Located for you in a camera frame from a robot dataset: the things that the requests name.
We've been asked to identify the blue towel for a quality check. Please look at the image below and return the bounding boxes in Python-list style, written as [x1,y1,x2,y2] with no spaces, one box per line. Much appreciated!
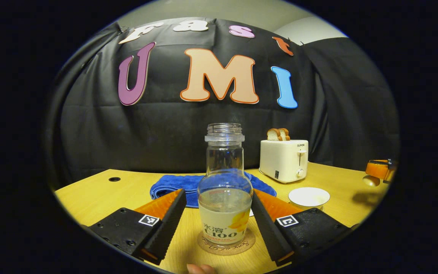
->
[150,172,277,208]

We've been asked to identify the clear water bottle yellow label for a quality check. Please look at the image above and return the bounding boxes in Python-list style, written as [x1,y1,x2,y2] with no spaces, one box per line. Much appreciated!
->
[198,123,254,246]

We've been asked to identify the cream toaster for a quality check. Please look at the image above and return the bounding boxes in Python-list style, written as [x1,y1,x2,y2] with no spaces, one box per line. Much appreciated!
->
[259,139,309,184]

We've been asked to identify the round cork coaster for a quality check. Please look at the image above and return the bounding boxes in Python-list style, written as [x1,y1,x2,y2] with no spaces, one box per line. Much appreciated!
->
[197,228,256,256]

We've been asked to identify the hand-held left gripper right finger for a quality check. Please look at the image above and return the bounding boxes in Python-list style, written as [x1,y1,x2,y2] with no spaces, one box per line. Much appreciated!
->
[250,188,358,267]

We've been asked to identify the cream teacup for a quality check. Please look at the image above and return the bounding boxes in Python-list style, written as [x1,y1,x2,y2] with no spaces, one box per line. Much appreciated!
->
[288,187,331,212]

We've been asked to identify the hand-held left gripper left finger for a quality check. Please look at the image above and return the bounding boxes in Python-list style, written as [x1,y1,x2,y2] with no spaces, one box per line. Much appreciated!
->
[81,188,187,266]

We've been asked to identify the black backdrop cloth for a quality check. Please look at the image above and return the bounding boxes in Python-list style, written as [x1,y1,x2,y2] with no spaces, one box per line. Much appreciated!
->
[46,17,400,187]

